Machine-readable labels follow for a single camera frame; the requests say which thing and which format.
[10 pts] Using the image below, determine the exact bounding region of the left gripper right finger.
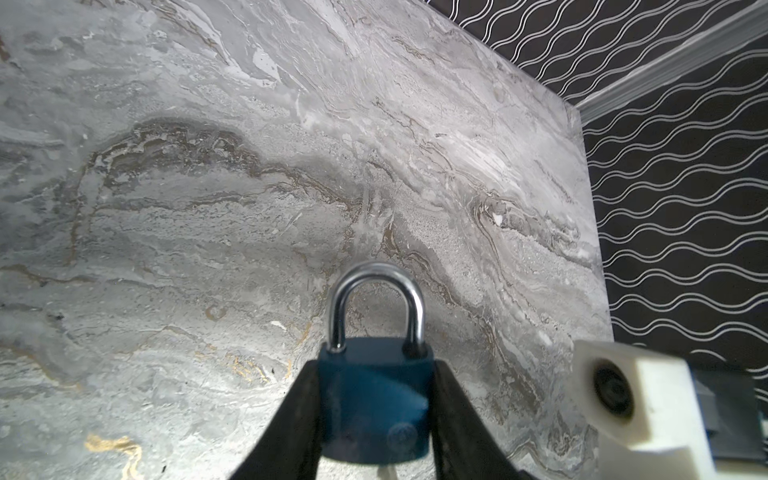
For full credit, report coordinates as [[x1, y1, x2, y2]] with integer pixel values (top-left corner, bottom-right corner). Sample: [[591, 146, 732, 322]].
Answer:
[[430, 360, 531, 479]]

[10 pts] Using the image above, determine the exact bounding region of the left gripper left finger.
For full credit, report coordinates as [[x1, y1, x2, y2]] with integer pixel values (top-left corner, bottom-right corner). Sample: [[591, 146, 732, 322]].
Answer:
[[230, 360, 322, 480]]

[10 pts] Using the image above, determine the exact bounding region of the blue padlock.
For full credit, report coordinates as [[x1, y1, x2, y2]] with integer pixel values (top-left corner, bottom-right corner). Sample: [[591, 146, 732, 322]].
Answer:
[[317, 262, 434, 465]]

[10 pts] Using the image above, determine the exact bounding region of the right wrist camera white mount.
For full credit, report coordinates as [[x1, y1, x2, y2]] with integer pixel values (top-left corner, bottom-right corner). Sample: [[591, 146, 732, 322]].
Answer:
[[569, 338, 768, 480]]

